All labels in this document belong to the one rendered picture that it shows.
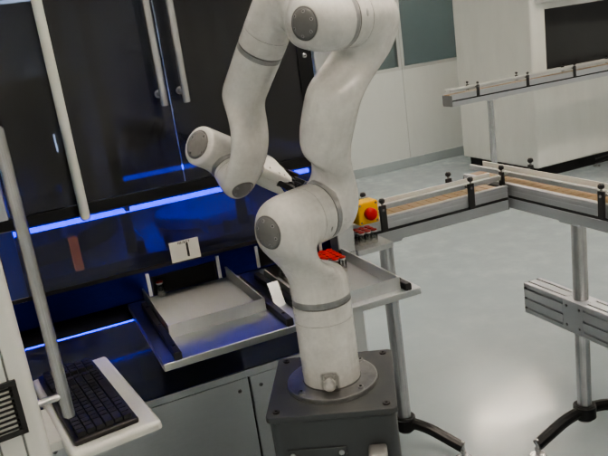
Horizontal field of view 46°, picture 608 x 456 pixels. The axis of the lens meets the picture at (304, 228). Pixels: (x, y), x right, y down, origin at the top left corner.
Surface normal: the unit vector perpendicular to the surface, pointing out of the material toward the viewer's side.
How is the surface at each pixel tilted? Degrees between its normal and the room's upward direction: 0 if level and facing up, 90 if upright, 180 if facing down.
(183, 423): 90
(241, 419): 90
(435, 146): 90
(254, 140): 86
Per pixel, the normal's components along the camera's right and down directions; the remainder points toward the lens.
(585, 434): -0.14, -0.95
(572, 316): -0.91, 0.23
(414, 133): 0.40, 0.19
